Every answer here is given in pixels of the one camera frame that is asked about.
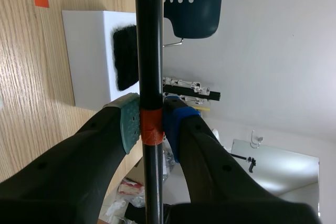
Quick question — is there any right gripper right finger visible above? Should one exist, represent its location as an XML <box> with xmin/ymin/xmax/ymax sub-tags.
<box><xmin>162</xmin><ymin>96</ymin><xmax>320</xmax><ymax>224</ymax></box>

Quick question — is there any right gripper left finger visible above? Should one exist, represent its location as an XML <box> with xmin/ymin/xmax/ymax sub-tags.
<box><xmin>0</xmin><ymin>92</ymin><xmax>141</xmax><ymax>224</ymax></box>

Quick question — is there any long black rod red band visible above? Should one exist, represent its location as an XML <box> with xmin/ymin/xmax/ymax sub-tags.
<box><xmin>133</xmin><ymin>0</ymin><xmax>165</xmax><ymax>224</ymax></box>

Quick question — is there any white box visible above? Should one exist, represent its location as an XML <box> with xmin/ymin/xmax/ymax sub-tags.
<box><xmin>61</xmin><ymin>9</ymin><xmax>141</xmax><ymax>111</ymax></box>

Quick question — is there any black fur patch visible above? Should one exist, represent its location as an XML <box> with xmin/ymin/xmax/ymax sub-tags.
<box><xmin>109</xmin><ymin>24</ymin><xmax>140</xmax><ymax>91</ymax></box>

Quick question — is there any dark blue chair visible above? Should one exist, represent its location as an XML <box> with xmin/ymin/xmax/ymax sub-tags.
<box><xmin>162</xmin><ymin>0</ymin><xmax>225</xmax><ymax>48</ymax></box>

